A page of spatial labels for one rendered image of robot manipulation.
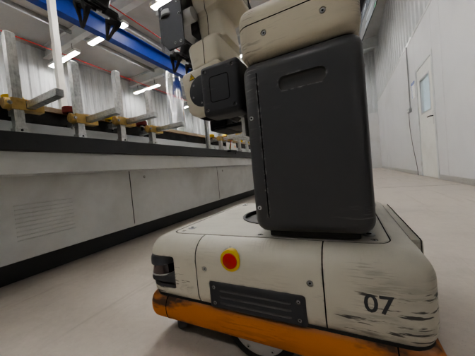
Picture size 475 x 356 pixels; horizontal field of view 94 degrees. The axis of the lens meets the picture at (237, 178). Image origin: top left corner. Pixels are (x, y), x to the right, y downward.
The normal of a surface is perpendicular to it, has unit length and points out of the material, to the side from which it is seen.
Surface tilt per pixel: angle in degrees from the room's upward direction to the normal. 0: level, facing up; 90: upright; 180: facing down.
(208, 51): 90
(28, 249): 90
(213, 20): 90
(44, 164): 90
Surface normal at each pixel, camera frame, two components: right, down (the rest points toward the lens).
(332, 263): -0.43, -0.41
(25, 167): 0.89, -0.07
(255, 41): -0.44, 0.07
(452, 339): -0.09, -1.00
